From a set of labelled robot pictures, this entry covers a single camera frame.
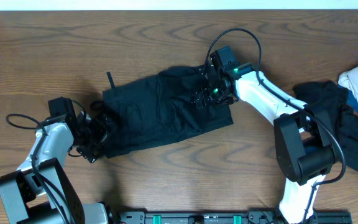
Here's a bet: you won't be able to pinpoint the black cloth shorts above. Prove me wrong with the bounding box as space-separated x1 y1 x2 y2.
96 66 233 158

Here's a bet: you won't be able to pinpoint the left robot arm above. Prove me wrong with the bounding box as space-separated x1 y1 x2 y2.
0 109 120 223

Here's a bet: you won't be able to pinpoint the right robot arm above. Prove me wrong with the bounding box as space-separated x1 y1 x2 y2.
195 61 344 223

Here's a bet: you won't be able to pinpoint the pile of clothes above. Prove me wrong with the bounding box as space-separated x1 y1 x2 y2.
293 67 358 171

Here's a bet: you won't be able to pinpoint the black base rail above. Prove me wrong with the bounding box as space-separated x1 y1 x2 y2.
110 210 352 224

